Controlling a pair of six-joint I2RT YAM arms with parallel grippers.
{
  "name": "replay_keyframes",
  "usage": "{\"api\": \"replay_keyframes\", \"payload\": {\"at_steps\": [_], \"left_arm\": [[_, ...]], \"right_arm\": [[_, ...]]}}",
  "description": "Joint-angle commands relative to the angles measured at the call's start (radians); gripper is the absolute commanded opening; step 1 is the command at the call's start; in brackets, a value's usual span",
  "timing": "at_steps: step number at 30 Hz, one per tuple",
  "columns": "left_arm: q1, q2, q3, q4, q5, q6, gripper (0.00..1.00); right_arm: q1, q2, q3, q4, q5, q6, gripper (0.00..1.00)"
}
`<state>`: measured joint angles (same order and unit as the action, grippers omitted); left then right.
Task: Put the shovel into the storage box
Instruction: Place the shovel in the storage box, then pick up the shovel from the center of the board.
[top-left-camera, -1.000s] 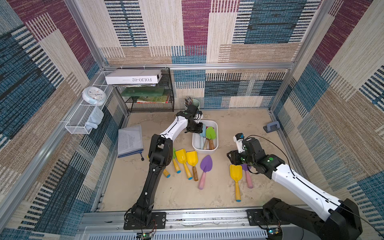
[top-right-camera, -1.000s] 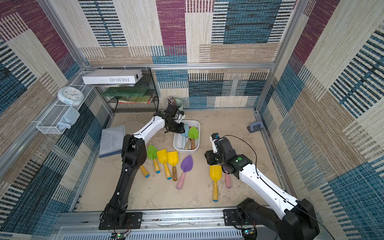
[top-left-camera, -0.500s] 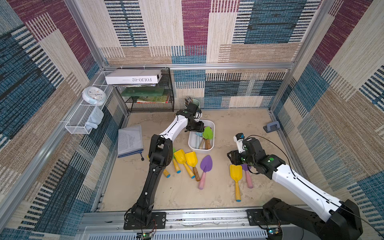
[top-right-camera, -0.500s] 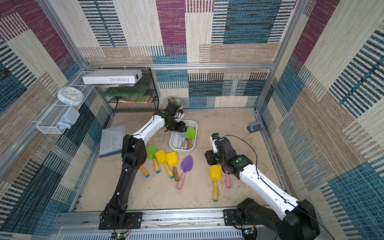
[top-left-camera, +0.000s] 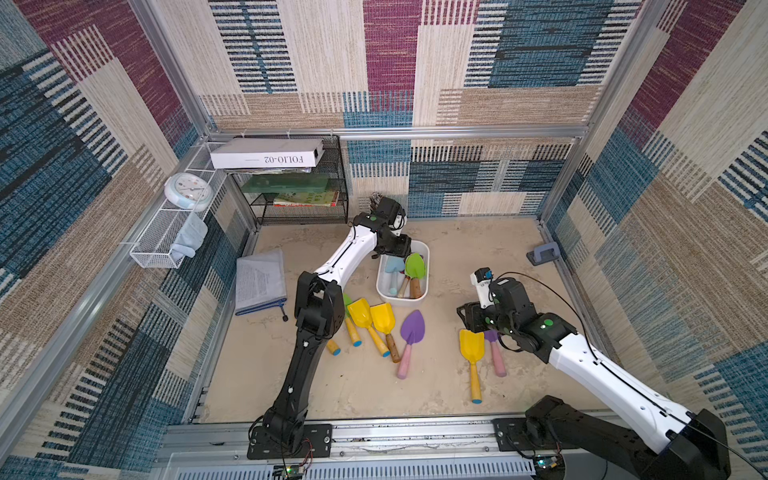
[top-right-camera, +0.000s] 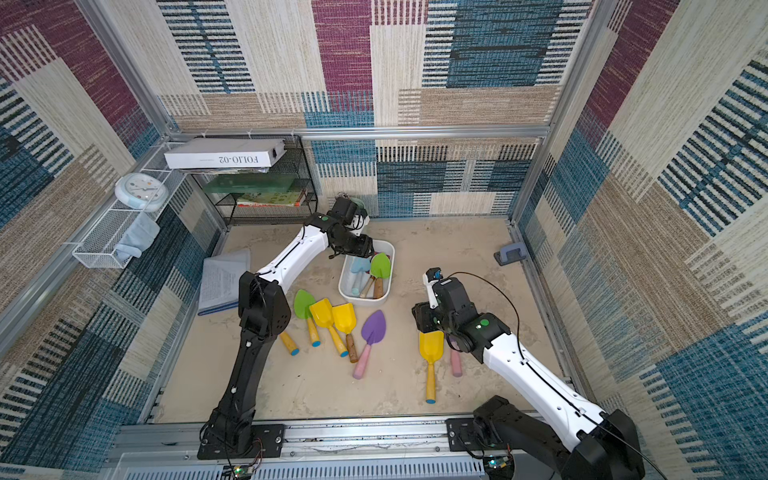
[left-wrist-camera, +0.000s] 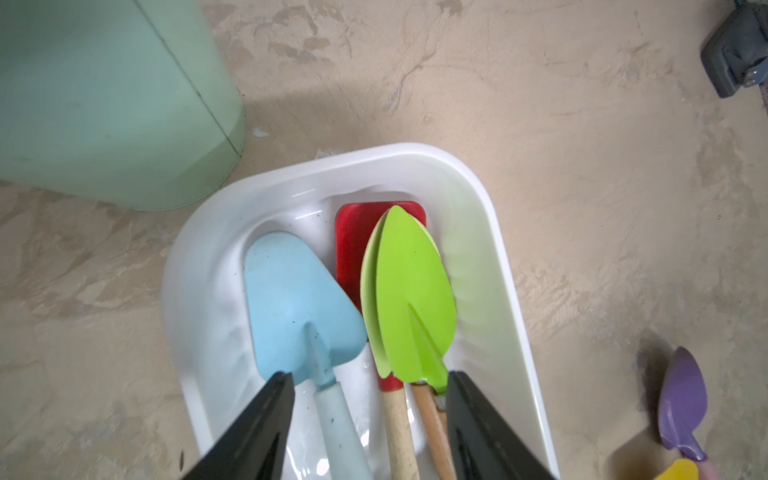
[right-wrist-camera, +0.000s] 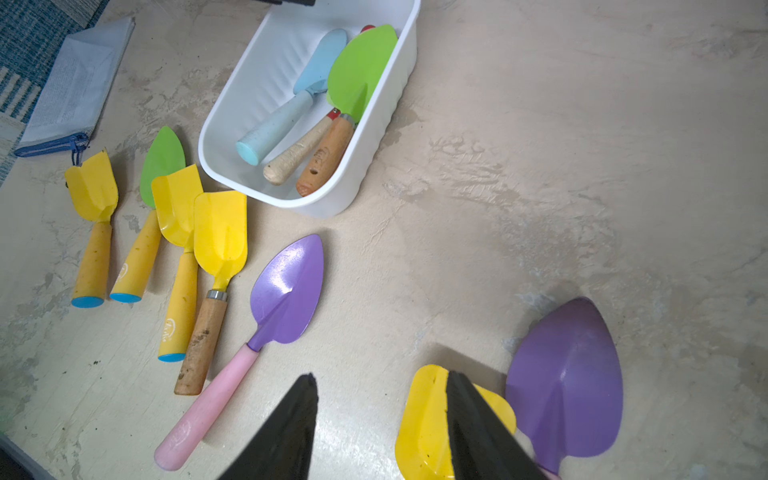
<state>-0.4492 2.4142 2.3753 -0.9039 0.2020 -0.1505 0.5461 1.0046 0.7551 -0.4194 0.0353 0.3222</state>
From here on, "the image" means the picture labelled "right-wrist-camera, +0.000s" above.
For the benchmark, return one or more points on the yellow shovel wooden handle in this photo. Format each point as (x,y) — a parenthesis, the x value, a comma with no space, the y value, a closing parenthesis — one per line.
(221,249)

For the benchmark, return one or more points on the light blue shovel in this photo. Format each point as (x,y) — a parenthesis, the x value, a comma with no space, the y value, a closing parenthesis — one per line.
(261,140)

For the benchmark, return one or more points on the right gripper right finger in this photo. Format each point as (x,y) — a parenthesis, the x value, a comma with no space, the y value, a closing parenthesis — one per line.
(481,446)

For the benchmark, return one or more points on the purple shovel pink handle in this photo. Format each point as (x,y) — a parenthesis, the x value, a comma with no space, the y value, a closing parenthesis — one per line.
(565,386)
(283,301)

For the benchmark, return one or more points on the yellow shovel blue tip right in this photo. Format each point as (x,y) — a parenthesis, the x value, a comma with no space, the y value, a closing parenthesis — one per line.
(422,447)

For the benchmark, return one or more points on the purple shovel pink handle right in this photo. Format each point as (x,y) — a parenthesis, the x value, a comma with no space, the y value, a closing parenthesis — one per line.
(565,386)

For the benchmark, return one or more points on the red shovel wooden handle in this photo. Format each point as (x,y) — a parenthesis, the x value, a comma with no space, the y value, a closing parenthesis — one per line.
(279,169)

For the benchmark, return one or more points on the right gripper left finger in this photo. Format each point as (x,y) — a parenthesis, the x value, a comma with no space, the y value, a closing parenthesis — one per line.
(282,447)

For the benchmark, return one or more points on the yellow shovel far left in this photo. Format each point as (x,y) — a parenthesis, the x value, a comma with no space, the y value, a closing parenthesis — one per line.
(94,193)

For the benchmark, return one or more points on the green shovel wooden handle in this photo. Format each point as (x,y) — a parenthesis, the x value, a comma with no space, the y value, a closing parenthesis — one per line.
(352,81)

